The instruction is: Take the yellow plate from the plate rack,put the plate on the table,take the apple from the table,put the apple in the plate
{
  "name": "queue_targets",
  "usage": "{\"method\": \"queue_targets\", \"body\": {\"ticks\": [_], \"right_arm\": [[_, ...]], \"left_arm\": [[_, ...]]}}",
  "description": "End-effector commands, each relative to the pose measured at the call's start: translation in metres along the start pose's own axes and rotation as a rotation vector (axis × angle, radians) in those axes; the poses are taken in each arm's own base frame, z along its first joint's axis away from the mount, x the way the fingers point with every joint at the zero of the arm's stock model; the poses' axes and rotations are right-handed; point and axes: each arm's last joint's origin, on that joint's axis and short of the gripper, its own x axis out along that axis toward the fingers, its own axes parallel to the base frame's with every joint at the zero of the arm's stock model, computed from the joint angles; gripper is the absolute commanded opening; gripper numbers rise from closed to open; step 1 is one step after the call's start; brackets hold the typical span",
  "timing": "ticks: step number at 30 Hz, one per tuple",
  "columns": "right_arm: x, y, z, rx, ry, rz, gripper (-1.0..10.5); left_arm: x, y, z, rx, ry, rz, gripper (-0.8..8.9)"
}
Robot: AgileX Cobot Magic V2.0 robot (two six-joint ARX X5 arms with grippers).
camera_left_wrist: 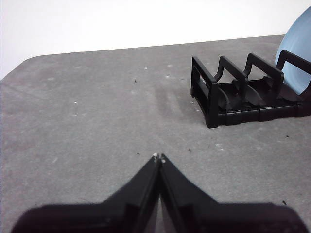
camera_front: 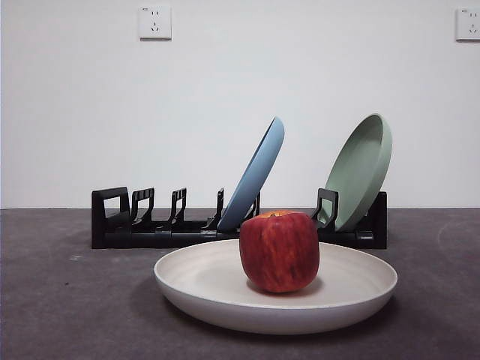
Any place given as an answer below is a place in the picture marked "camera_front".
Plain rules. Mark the green plate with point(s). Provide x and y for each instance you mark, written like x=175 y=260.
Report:
x=357 y=176

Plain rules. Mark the white wall socket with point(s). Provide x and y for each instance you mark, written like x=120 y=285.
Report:
x=155 y=22
x=468 y=24

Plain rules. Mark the blue plate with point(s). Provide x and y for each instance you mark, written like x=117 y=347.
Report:
x=255 y=176

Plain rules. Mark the cream yellow plate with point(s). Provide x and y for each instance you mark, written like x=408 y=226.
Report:
x=202 y=285

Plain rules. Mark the black plate rack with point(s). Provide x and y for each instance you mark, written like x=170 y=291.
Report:
x=150 y=237

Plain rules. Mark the red apple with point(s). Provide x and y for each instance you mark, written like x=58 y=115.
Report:
x=279 y=255

